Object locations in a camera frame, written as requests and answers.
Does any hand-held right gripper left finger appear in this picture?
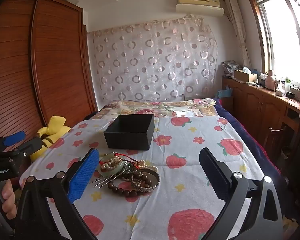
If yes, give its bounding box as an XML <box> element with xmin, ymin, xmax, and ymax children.
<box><xmin>15</xmin><ymin>148</ymin><xmax>100</xmax><ymax>240</ymax></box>

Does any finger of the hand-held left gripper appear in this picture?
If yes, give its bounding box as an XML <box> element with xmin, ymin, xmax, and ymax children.
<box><xmin>13</xmin><ymin>137</ymin><xmax>44</xmax><ymax>157</ymax></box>
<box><xmin>0</xmin><ymin>131</ymin><xmax>26</xmax><ymax>147</ymax></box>

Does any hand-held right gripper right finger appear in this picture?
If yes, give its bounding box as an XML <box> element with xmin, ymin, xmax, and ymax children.
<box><xmin>199</xmin><ymin>147</ymin><xmax>284</xmax><ymax>240</ymax></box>

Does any metal hair comb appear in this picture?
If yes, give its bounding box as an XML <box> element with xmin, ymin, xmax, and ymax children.
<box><xmin>90</xmin><ymin>172</ymin><xmax>118</xmax><ymax>189</ymax></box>

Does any pearl necklace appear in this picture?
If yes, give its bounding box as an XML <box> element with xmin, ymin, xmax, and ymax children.
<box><xmin>100</xmin><ymin>157</ymin><xmax>159</xmax><ymax>174</ymax></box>

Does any green jade bangle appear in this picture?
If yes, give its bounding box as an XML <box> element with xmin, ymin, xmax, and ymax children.
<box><xmin>98</xmin><ymin>152</ymin><xmax>125</xmax><ymax>177</ymax></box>

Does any dark wooden bead bracelet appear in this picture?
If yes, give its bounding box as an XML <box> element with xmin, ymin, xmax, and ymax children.
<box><xmin>107</xmin><ymin>172</ymin><xmax>155</xmax><ymax>197</ymax></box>

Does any red cord bracelet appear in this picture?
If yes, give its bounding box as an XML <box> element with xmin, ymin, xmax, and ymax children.
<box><xmin>112</xmin><ymin>152</ymin><xmax>143</xmax><ymax>170</ymax></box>

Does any black box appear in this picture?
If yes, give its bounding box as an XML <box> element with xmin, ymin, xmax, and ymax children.
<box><xmin>103</xmin><ymin>114</ymin><xmax>155</xmax><ymax>150</ymax></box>

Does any silver carved bangle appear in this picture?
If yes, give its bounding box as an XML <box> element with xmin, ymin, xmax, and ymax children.
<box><xmin>131</xmin><ymin>169</ymin><xmax>160</xmax><ymax>193</ymax></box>

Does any person's left hand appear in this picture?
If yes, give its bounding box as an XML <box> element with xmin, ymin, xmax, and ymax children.
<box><xmin>0</xmin><ymin>180</ymin><xmax>17</xmax><ymax>220</ymax></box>

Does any yellow plush toy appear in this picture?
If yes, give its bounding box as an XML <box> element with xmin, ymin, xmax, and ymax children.
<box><xmin>30</xmin><ymin>116</ymin><xmax>71</xmax><ymax>163</ymax></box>

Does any strawberry print bed sheet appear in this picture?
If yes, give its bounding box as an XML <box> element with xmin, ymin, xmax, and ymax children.
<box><xmin>19</xmin><ymin>115</ymin><xmax>268</xmax><ymax>240</ymax></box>

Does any dark blue blanket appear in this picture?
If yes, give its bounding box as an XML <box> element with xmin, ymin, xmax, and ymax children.
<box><xmin>214</xmin><ymin>102</ymin><xmax>288</xmax><ymax>205</ymax></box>

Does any wooden cabinet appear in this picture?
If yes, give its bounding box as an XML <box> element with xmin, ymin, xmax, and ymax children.
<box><xmin>221</xmin><ymin>76</ymin><xmax>300</xmax><ymax>155</ymax></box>

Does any blue paper bag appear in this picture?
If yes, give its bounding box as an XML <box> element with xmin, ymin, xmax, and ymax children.
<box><xmin>215</xmin><ymin>86</ymin><xmax>234</xmax><ymax>99</ymax></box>

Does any wooden slatted wardrobe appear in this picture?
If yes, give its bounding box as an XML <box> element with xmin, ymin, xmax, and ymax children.
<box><xmin>0</xmin><ymin>0</ymin><xmax>98</xmax><ymax>145</ymax></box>

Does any floral blanket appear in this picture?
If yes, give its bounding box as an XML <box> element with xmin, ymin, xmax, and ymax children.
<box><xmin>98</xmin><ymin>98</ymin><xmax>219</xmax><ymax>118</ymax></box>

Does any cardboard box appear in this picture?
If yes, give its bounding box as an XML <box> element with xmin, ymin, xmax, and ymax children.
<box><xmin>234</xmin><ymin>69</ymin><xmax>258</xmax><ymax>83</ymax></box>

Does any stack of printed bags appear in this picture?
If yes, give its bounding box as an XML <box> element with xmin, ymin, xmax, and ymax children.
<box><xmin>221</xmin><ymin>60</ymin><xmax>243</xmax><ymax>77</ymax></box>

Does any pink thermos jug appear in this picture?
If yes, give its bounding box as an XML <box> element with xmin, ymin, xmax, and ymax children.
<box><xmin>265</xmin><ymin>69</ymin><xmax>277</xmax><ymax>90</ymax></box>

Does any circle pattern sheer curtain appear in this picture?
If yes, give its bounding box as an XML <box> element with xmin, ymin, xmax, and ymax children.
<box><xmin>87</xmin><ymin>17</ymin><xmax>219</xmax><ymax>103</ymax></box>

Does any patterned window curtain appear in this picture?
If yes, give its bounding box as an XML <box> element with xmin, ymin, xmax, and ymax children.
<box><xmin>224</xmin><ymin>0</ymin><xmax>252</xmax><ymax>68</ymax></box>

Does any window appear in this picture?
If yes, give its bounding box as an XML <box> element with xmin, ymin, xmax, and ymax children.
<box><xmin>250</xmin><ymin>0</ymin><xmax>300</xmax><ymax>90</ymax></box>

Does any wall air conditioner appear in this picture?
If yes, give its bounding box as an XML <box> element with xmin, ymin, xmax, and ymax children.
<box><xmin>176</xmin><ymin>0</ymin><xmax>225</xmax><ymax>18</ymax></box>

